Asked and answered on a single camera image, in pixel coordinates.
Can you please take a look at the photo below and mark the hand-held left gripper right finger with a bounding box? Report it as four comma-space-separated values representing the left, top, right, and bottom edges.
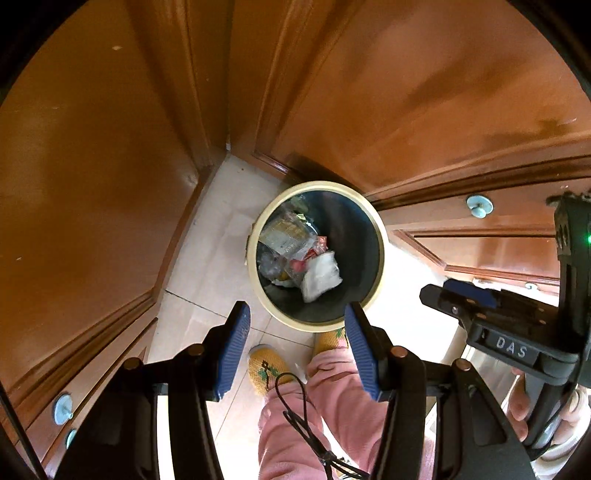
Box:
344, 301, 536, 480

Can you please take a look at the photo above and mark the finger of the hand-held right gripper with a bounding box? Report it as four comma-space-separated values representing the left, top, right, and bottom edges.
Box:
442, 278, 559, 311
419, 284, 559, 340

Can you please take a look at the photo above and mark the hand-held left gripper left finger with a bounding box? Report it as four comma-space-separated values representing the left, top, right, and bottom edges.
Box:
53, 300, 252, 480

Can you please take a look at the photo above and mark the cream rimmed trash bin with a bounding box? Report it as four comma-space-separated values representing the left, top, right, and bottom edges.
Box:
245, 181, 389, 332

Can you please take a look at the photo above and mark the person's right hand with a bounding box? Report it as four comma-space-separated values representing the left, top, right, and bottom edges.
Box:
510, 367, 591, 444

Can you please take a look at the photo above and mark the yellow embroidered slipper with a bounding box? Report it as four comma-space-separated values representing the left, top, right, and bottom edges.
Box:
248, 344, 297, 397
314, 329, 350, 359

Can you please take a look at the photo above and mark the crumpled clear plastic bag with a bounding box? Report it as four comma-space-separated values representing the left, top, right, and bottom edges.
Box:
301, 250, 344, 304

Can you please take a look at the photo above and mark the red snack wrapper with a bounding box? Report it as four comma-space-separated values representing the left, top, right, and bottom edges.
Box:
290, 235, 328, 274

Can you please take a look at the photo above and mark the clear plastic packaging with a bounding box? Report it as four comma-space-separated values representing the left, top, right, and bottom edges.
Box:
257, 215, 319, 259

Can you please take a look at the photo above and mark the thin black cable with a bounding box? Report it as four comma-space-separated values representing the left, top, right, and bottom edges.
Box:
274, 373, 370, 480

